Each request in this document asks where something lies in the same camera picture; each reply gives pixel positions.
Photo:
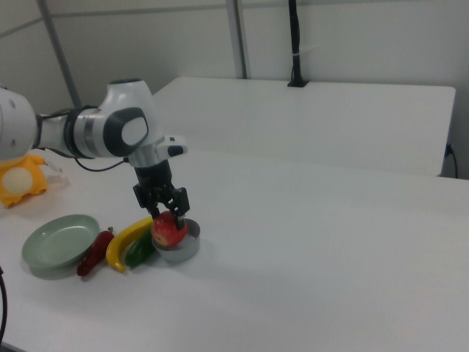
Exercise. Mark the green cucumber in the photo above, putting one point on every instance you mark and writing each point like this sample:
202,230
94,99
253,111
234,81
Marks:
137,253

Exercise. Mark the pale green plate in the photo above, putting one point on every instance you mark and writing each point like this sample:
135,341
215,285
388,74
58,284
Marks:
55,238

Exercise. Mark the grey round bowl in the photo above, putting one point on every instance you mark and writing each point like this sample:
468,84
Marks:
183,251

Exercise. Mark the grey partition post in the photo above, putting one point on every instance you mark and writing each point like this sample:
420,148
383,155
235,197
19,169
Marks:
242,36
60,47

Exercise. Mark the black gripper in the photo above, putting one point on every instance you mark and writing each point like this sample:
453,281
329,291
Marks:
154,177

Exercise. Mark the white side table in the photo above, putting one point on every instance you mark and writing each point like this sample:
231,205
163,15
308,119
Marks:
293,121

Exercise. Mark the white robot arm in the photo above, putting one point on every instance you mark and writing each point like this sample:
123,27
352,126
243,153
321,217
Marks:
121,121

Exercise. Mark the red apple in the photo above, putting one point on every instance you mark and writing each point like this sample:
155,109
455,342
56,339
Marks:
166,231

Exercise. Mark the yellow banana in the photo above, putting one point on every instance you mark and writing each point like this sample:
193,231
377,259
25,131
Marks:
117,246

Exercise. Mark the red chili pepper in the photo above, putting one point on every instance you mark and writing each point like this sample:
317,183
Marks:
93,253

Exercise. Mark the black pole with base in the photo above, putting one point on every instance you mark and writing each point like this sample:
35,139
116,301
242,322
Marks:
295,36

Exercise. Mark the orange plush toy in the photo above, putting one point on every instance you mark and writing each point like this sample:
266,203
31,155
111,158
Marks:
14,183

